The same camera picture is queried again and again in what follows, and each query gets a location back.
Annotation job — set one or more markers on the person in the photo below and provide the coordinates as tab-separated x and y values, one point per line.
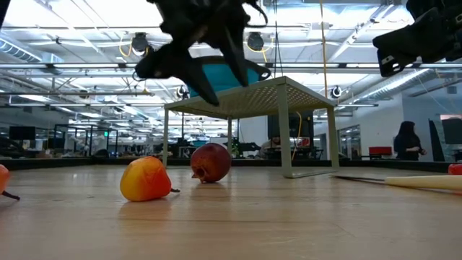
408	144

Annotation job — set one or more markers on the dark red pomegranate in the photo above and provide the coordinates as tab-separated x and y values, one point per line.
211	162

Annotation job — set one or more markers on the black cabinet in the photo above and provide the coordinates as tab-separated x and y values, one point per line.
306	126

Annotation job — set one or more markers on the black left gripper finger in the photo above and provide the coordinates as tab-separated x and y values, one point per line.
202	83
236	57

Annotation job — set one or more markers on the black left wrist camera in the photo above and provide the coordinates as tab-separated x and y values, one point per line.
159	65

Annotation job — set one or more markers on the black monitor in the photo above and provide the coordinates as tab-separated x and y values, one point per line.
21	133

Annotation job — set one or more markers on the small orange yellow pear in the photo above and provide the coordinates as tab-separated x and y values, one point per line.
144	180
3	178

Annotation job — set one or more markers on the blue grey collapsible colander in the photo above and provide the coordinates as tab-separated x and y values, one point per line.
220	77

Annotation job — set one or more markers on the green perforated metal riser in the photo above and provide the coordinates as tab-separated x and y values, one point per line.
252	104

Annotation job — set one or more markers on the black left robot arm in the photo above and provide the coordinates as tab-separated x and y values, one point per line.
3	9

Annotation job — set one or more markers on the red storage box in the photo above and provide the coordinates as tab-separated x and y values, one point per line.
380	151

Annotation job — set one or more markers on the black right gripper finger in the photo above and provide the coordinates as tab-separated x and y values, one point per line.
411	32
418	48

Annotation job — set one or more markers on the long ceiling light bar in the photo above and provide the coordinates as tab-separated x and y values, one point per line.
90	65

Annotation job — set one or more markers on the cream stick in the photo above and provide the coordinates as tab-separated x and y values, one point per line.
426	182

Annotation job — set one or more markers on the black aluminium table frame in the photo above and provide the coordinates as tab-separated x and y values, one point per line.
32	164

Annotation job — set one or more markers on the small red fruit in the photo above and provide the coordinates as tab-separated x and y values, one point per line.
455	169

